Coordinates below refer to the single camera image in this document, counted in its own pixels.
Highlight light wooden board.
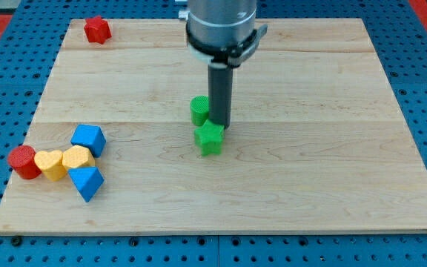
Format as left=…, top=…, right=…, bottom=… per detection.
left=0, top=19, right=427, bottom=236

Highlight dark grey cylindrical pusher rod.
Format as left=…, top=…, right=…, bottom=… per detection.
left=208, top=64, right=233, bottom=128

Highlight red cylinder block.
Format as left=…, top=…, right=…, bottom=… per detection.
left=7, top=145, right=42, bottom=179

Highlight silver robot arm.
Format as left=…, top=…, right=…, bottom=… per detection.
left=185, top=0, right=268, bottom=128

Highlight green star block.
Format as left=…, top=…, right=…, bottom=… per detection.
left=194, top=119, right=224, bottom=156

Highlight blue cube block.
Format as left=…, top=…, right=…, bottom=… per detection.
left=70, top=124, right=106, bottom=158

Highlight blue triangle block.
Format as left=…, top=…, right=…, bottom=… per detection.
left=68, top=166, right=105, bottom=202

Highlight yellow hexagon block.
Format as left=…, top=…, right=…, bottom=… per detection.
left=62, top=145, right=95, bottom=170

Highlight green circle block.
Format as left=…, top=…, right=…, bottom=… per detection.
left=190, top=96, right=209, bottom=126

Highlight red star block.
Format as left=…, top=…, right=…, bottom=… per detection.
left=84, top=16, right=112, bottom=45

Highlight yellow heart block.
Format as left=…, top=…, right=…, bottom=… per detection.
left=34, top=150, right=67, bottom=182

